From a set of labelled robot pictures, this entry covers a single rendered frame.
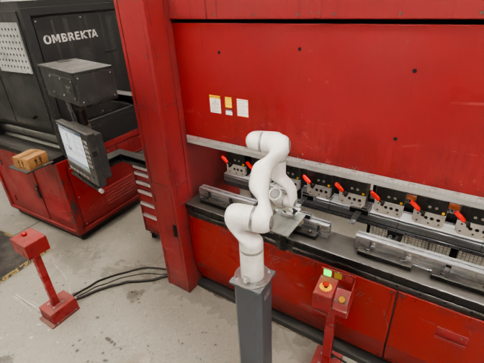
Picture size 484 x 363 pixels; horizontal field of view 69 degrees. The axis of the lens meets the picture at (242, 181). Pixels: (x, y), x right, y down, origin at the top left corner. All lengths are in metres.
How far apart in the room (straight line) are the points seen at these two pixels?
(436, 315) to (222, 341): 1.48
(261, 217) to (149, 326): 1.76
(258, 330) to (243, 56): 1.52
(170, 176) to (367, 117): 1.39
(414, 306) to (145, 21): 2.23
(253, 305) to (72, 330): 1.80
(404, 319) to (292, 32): 1.73
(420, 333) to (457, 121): 1.24
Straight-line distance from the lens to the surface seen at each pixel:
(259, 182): 1.64
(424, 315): 2.33
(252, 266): 1.75
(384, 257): 2.24
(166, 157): 2.50
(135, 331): 3.09
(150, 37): 2.30
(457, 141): 1.88
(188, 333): 2.97
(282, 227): 2.21
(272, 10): 1.99
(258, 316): 1.96
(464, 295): 2.21
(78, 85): 2.22
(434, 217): 2.06
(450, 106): 1.83
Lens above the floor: 2.30
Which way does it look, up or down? 29 degrees down
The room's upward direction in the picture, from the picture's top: 3 degrees counter-clockwise
